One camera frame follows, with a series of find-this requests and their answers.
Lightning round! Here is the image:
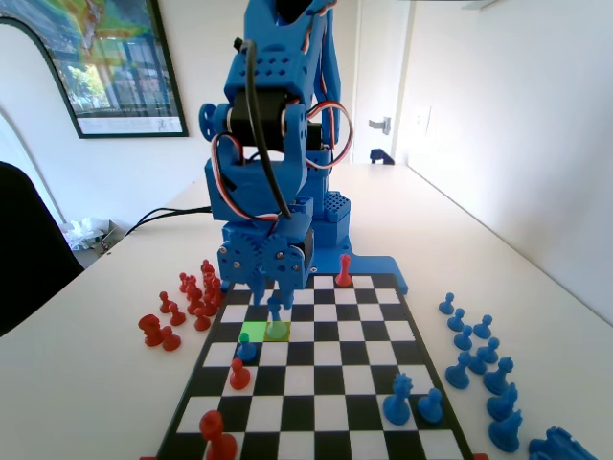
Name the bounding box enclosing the tall blue chess piece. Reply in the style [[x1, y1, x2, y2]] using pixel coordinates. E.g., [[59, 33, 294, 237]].
[[264, 295, 291, 342]]

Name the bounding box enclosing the red chess king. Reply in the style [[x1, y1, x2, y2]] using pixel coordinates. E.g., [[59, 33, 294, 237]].
[[334, 253, 353, 289]]

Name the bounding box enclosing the large red chess piece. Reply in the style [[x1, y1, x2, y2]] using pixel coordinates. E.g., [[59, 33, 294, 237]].
[[138, 313, 163, 349]]

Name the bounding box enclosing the large red chess pawn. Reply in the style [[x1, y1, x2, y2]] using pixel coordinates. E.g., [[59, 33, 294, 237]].
[[197, 409, 238, 460]]

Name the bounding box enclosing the blue chess queen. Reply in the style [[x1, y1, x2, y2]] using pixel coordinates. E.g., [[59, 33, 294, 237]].
[[382, 373, 415, 427]]

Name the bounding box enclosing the large blue chess piece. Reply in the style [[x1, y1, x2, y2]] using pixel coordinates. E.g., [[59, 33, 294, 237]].
[[486, 381, 520, 424], [488, 409, 525, 454], [483, 356, 515, 397]]

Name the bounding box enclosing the blue lying chess piece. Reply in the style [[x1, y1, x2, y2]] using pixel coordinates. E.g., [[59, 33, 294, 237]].
[[527, 425, 601, 460]]

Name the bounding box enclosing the black and white chessboard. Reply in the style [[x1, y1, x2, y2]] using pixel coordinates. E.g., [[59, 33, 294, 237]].
[[155, 272, 476, 460]]

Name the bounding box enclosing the small cardboard box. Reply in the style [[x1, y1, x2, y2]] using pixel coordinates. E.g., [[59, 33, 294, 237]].
[[97, 218, 122, 253]]

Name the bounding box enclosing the crumpled white plastic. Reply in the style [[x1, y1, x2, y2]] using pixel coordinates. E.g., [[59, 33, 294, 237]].
[[63, 217, 105, 251]]

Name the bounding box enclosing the black chair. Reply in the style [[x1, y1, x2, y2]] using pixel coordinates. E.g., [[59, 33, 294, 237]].
[[0, 160, 86, 337]]

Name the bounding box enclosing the white door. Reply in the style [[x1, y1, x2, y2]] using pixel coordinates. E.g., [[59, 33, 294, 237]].
[[352, 0, 414, 166]]

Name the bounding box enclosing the black framed poster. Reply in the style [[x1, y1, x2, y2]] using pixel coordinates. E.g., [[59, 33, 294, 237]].
[[0, 0, 190, 141]]

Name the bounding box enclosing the black table cable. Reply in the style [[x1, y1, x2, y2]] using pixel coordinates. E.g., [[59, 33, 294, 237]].
[[125, 204, 213, 238], [143, 210, 215, 227]]

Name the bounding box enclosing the red white servo wire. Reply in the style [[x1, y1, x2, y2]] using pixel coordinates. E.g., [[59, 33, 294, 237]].
[[305, 99, 356, 170], [209, 132, 282, 224]]

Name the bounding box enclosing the blue arm base plate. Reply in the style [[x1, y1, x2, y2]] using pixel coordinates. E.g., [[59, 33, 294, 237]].
[[222, 238, 411, 296]]

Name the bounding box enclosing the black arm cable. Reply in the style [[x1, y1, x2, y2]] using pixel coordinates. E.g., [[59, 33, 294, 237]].
[[233, 37, 294, 222]]

